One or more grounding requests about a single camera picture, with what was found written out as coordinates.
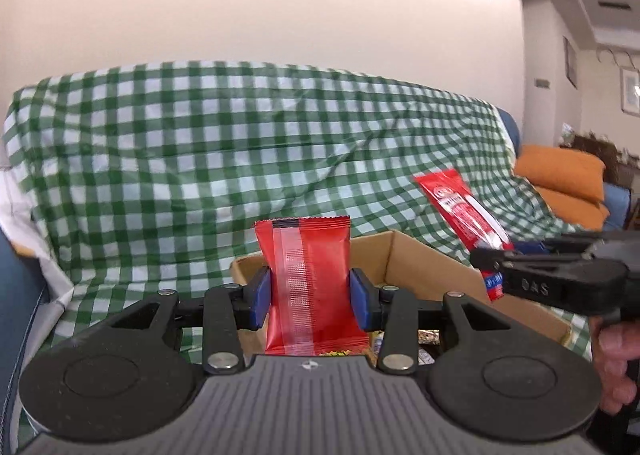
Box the person's right hand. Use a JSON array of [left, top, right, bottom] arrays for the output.
[[591, 321, 640, 417]]

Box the red snack packet clear seam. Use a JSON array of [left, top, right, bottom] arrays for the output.
[[254, 216, 371, 357]]

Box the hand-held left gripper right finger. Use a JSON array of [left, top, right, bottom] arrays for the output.
[[349, 267, 507, 373]]

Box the cardboard box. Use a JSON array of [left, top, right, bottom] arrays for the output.
[[230, 230, 573, 366]]

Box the green checked blanket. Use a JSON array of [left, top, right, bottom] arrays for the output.
[[0, 60, 601, 371]]

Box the dark wooden sideboard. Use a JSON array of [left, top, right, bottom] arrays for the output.
[[559, 122, 640, 186]]

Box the long red snack packet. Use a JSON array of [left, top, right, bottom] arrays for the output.
[[414, 169, 516, 303]]

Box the tan fabric piece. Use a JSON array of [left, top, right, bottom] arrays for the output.
[[10, 241, 41, 260]]

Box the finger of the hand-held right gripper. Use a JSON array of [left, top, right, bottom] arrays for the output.
[[514, 231, 618, 256], [470, 247, 593, 282]]

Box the narrow framed wall picture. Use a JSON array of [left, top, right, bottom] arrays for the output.
[[563, 36, 579, 90]]

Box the white framed wall picture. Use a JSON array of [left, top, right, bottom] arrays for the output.
[[620, 67, 640, 114]]

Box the orange pillow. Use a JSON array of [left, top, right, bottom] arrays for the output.
[[535, 187, 612, 232], [514, 145, 607, 202]]

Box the blue sofa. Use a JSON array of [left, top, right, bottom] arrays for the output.
[[0, 107, 640, 455]]

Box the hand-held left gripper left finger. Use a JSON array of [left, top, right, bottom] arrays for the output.
[[107, 266, 274, 372]]

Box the white sheet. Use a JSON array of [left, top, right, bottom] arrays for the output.
[[0, 167, 73, 311]]

